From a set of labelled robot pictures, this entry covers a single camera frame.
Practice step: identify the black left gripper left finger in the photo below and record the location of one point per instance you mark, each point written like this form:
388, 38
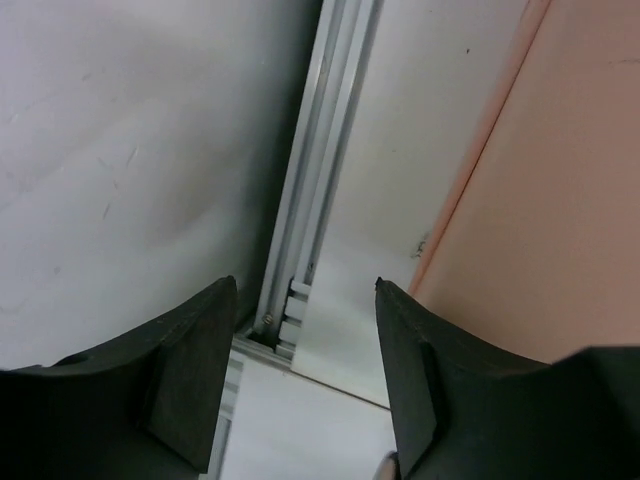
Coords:
143, 405

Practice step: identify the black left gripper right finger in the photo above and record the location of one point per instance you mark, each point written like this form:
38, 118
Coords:
465, 409

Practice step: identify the pink hard-shell suitcase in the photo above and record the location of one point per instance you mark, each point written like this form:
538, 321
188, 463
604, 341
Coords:
538, 249

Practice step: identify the aluminium table edge rail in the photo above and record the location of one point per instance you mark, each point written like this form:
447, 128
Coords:
273, 422

